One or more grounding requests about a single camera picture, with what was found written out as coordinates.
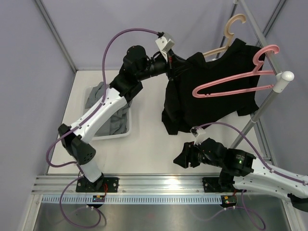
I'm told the black shirt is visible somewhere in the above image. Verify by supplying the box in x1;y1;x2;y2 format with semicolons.
161;38;267;135

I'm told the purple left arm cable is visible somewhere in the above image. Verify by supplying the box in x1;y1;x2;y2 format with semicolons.
45;27;161;226

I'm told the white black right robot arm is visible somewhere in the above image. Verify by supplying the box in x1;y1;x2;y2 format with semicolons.
173;138;308;212

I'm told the white slotted cable duct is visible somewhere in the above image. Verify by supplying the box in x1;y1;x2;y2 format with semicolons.
42;195;222;205

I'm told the pink plastic hanger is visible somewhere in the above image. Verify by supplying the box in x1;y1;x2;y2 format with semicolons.
192;45;281;98

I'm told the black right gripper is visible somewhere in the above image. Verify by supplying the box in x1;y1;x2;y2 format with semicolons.
173;139;223;168

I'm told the white plastic basket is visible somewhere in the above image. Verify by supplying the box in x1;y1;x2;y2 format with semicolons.
81;82;131;141

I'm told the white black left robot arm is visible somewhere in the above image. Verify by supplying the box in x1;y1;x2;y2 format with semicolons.
58;45;190;192

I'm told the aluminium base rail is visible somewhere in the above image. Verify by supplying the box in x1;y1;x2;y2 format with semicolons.
33;174;272;195

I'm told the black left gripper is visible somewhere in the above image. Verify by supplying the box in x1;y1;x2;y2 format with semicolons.
135;49;191;81

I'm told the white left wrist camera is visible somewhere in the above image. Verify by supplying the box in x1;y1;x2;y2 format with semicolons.
155;32;175;61

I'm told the grey shirt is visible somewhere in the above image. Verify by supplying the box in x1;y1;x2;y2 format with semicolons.
88;82;128;132

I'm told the silver clothes rack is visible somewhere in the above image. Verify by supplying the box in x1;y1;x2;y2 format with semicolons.
216;0;295;150

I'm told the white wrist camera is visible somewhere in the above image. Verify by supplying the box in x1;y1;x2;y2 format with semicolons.
155;32;175;61
190;128;207;145

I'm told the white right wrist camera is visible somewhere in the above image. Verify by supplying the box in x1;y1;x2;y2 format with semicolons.
190;128;207;145

